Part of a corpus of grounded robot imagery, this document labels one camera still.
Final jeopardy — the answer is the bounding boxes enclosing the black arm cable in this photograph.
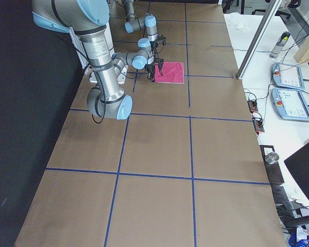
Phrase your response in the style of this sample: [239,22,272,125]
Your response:
[150,38,163,67]
[74,43,109,124]

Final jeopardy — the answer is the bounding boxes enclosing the crumpled white tissue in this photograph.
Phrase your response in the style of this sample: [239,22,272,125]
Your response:
[234,21,249,32]

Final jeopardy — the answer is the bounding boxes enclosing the black monitor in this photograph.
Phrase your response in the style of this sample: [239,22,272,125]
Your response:
[284,143,309,200]

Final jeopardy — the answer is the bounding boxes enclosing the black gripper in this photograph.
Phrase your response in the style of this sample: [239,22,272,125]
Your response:
[146,59,164,82]
[151,36,166,49]

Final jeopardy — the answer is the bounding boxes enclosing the upper orange power strip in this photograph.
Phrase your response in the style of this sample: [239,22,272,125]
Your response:
[247,99,259,113]

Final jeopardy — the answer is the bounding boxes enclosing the aluminium frame post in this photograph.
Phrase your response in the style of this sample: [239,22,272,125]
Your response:
[236,0,282,80]

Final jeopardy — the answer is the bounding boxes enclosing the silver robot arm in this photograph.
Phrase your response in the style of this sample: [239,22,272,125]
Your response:
[32,1,165,120]
[121,0,166,49]

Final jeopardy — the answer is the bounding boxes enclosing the orange power strip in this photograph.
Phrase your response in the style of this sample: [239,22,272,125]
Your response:
[247,99,259,113]
[252,117,265,134]

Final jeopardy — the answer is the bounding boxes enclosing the pink towel with grey edge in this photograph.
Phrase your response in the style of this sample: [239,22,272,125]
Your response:
[154,62,184,84]

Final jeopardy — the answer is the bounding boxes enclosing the grey water bottle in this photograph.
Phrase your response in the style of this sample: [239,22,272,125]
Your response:
[269,31,290,59]

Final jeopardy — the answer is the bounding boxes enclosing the black box under cup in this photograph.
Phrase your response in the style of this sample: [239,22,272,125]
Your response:
[260,145,284,186]

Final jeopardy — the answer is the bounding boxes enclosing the lower orange power strip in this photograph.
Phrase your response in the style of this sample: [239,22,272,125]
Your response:
[252,117,265,134]

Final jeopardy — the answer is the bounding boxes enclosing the lower teach pendant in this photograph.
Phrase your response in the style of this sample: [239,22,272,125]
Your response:
[271,87,309,122]

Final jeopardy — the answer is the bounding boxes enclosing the upper teach pendant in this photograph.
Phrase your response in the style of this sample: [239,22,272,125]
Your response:
[271,62,305,91]

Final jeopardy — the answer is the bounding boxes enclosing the teach pendant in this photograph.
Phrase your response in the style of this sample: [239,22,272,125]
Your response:
[271,87,309,122]
[271,62,305,91]

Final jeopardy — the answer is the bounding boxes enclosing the small metal cup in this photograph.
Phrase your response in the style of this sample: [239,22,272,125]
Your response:
[265,152,280,165]

